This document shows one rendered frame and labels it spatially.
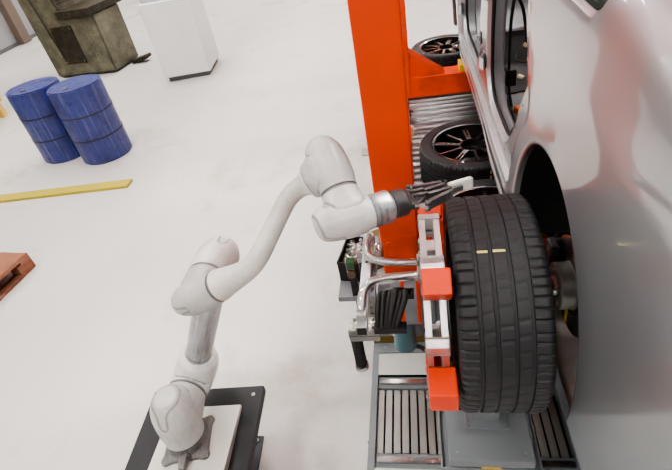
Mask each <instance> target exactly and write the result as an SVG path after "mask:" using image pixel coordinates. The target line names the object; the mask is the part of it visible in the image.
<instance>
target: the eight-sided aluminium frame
mask: <svg viewBox="0 0 672 470"><path fill-rule="evenodd" d="M417 220H418V230H419V238H420V256H419V259H420V274H421V269H425V268H445V263H444V255H443V254H442V244H441V235H440V217H439V214H438V213H433V214H419V215H418V216H417ZM426 237H432V239H434V243H435V255H432V256H427V248H426ZM423 304H424V319H425V332H424V337H425V351H426V356H427V362H428V368H429V367H450V356H451V344H450V333H449V331H448V318H447V304H446V300H439V307H440V321H436V324H432V321H431V306H430V301H424V300H423ZM434 356H441V366H434Z"/></svg>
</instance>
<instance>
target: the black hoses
mask: <svg viewBox="0 0 672 470"><path fill-rule="evenodd" d="M386 297H387V299H386ZM408 299H414V288H404V287H394V288H393V289H390V290H384V291H380V292H378V293H377V296H376V302H375V322H374V334H407V322H406V321H404V322H401V320H402V317H403V314H404V310H405V307H406V304H407V301H408ZM385 304H386V306H385Z"/></svg>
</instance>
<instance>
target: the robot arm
mask: <svg viewBox="0 0 672 470"><path fill-rule="evenodd" d="M305 157H306V158H305V159H304V162H303V164H302V165H300V167H299V173H298V175H297V176H296V177H295V178H294V179H293V180H291V181H290V182H289V183H288V184H287V185H286V187H285V188H284V189H283V190H282V191H281V193H280V194H279V196H278V198H277V199H276V201H275V203H274V205H273V207H272V209H271V211H270V213H269V215H268V217H267V218H266V220H265V222H264V224H263V226H262V228H261V230H260V232H259V234H258V236H257V238H256V240H255V242H254V244H253V246H252V247H251V249H250V251H249V252H248V254H247V255H246V256H245V257H244V258H243V259H242V260H241V261H239V259H240V252H239V248H238V245H237V243H236V242H235V241H234V240H233V239H232V238H230V237H228V236H224V235H221V236H214V237H212V238H210V239H208V240H207V241H206V242H204V243H203V244H202V246H201V247H200V248H199V250H198V251H197V253H196V254H195V256H194V258H193V260H192V262H191V264H190V267H189V269H188V271H187V273H186V275H185V277H184V278H183V280H182V282H181V286H179V287H178V288H176V290H175V291H174V293H173V295H172V297H171V305H172V308H173V310H174V311H175V312H176V313H177V314H179V315H182V316H191V321H190V328H189V334H188V340H187V344H186V345H185V346H184V347H183V348H182V349H181V350H180V352H179V355H178V359H177V362H176V365H175V368H174V371H173V375H172V377H171V380H170V383H169V384H168V385H165V386H163V387H162V388H160V389H159V390H158V391H157V392H156V393H155V395H154V396H153V398H152V401H151V404H150V418H151V421H152V424H153V426H154V428H155V430H156V432H157V434H158V436H159V437H160V439H161V440H162V442H163V443H164V444H165V445H166V450H165V455H164V457H163V459H162V461H161V464H162V466H163V467H168V466H170V465H173V464H177V463H178V470H186V468H187V466H188V463H189V461H193V460H206V459H208V458H209V456H210V452H209V446H210V439H211V433H212V426H213V423H214V421H215V418H214V416H213V415H209V416H207V417H204V418H202V417H203V412H204V404H205V399H206V397H207V395H208V393H209V391H210V389H211V387H212V384H213V382H214V379H215V377H216V374H217V370H218V367H219V355H218V352H217V350H216V349H215V347H214V342H215V337H216V332H217V328H218V323H219V318H220V313H221V308H222V304H223V302H225V301H226V300H228V299H229V298H230V297H232V296H233V295H234V294H235V293H236V292H238V291H239V290H240V289H241V288H243V287H244V286H245V285H247V284H248V283H249V282H251V281H252V280H253V279H254V278H255V277H256V276H257V275H258V274H259V273H260V272H261V271H262V270H263V268H264V267H265V265H266V264H267V262H268V260H269V259H270V257H271V255H272V253H273V251H274V249H275V247H276V244H277V242H278V240H279V238H280V236H281V234H282V232H283V229H284V227H285V225H286V223H287V221H288V219H289V217H290V214H291V212H292V210H293V209H294V207H295V205H296V204H297V203H298V202H299V201H300V200H301V199H302V198H304V197H305V196H308V195H312V196H314V197H317V198H319V197H321V198H322V202H323V205H322V206H319V207H318V208H317V209H316V210H315V211H314V213H313V214H312V216H311V218H312V223H313V227H314V229H315V232H316V234H317V236H318V237H319V238H320V239H321V240H323V241H325V242H334V241H341V240H346V239H351V238H355V237H358V236H361V235H363V234H365V233H367V232H369V231H370V230H372V229H374V228H377V227H381V226H384V225H387V224H390V223H393V222H395V220H396V218H401V217H404V216H407V215H409V213H410V211H411V210H415V209H420V208H424V209H425V211H426V212H429V211H430V210H431V209H433V208H434V207H436V206H439V205H441V204H443V203H445V202H447V201H449V200H451V199H453V193H456V192H459V191H463V190H466V189H469V188H473V178H472V177H471V176H468V177H465V178H461V179H458V180H455V181H451V182H448V183H447V180H444V182H443V183H442V181H441V180H438V181H432V182H426V183H420V184H411V185H406V190H403V189H401V188H399V189H395V190H392V191H389V192H388V191H387V190H382V191H379V192H375V193H372V194H368V195H363V193H362V192H361V190H360V189H359V187H358V185H357V182H356V179H355V173H354V170H353V168H352V165H351V163H350V160H349V158H348V156H347V154H346V152H345V150H344V149H343V147H342V146H341V144H340V143H339V142H338V141H336V140H335V139H333V138H332V137H330V136H328V135H320V136H317V137H314V138H312V139H311V140H310V141H309V142H308V144H307V146H306V150H305Z"/></svg>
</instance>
